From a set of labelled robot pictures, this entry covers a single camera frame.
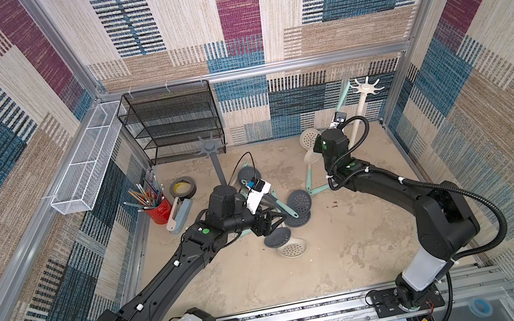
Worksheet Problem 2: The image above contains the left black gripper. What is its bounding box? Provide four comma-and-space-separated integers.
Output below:
221, 199, 292, 244

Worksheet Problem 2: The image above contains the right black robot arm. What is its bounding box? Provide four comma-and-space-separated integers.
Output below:
313, 128, 481, 311

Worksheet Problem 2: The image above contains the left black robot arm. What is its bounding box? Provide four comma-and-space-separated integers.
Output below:
97, 179, 283, 321

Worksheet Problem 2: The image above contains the white skimmer front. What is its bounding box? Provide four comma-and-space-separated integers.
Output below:
277, 237, 309, 259

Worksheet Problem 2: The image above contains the white utensil rack stand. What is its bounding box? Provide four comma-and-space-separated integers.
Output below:
337, 73, 393, 149

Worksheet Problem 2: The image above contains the grey utensil rack stand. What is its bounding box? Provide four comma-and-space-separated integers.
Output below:
195, 135, 230, 186

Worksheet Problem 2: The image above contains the black tape roll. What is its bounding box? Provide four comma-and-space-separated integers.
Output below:
169, 176, 197, 199

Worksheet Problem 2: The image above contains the red pencil cup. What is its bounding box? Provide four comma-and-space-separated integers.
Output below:
123, 179, 172, 225

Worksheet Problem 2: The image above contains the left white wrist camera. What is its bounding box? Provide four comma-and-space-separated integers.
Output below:
246, 178, 271, 215

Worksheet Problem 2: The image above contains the black wire mesh shelf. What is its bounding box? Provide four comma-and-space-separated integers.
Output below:
118, 80, 227, 166

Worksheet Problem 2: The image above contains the white wire mesh basket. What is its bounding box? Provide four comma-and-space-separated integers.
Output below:
50, 101, 122, 215

